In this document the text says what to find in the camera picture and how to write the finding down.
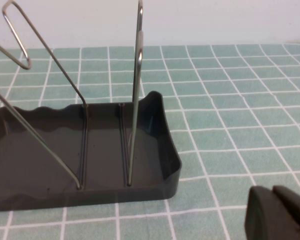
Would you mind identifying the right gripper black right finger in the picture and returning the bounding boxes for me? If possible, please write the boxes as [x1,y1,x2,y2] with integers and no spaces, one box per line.
[272,184,300,240]

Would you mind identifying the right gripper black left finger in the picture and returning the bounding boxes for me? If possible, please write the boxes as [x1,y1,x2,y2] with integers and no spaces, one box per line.
[243,185,300,240]

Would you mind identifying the green tiled table mat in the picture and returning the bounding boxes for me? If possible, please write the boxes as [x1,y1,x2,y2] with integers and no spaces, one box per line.
[0,43,300,240]

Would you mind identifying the black tray wire lid rack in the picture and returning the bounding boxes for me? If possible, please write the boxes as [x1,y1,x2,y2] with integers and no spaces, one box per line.
[0,0,183,213]

